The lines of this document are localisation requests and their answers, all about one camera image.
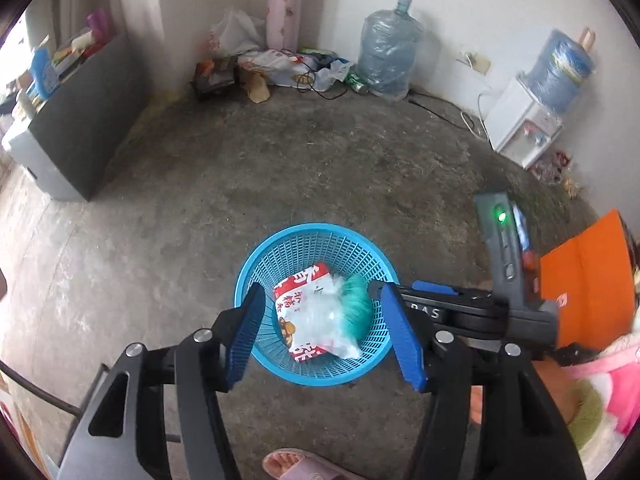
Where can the purple bottle on cabinet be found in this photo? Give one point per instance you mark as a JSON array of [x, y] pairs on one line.
[[97, 21]]

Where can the blue detergent bottle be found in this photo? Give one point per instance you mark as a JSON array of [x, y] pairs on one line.
[[44, 74]]

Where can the empty water jug on floor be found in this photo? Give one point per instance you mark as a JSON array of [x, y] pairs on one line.
[[389, 44]]

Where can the pink slipper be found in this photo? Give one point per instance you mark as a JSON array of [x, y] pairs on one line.
[[294, 464]]

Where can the white water dispenser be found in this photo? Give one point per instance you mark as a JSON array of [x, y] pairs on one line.
[[519, 127]]

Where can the teal green plastic bag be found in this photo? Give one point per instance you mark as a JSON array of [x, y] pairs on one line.
[[339, 317]]

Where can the trash pile in corner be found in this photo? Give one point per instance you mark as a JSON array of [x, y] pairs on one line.
[[310, 70]]

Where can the red white snack bag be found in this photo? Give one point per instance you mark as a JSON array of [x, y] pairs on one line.
[[290, 299]]

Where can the blue plastic trash basket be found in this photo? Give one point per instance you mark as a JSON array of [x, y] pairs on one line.
[[293, 249]]

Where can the orange paper bag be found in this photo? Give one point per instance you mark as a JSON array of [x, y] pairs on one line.
[[591, 278]]

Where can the white plastic bag in corner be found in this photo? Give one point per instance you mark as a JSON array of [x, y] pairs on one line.
[[236, 34]]

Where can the grey cabinet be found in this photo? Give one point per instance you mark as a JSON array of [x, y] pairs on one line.
[[68, 144]]

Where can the pink rolled mat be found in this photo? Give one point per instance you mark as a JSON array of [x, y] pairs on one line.
[[282, 24]]

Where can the water jug on dispenser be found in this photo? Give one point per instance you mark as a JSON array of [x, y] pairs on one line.
[[559, 73]]

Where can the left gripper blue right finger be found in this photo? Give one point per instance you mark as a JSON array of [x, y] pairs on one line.
[[406, 345]]

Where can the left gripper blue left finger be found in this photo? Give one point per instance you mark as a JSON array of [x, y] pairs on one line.
[[239, 329]]

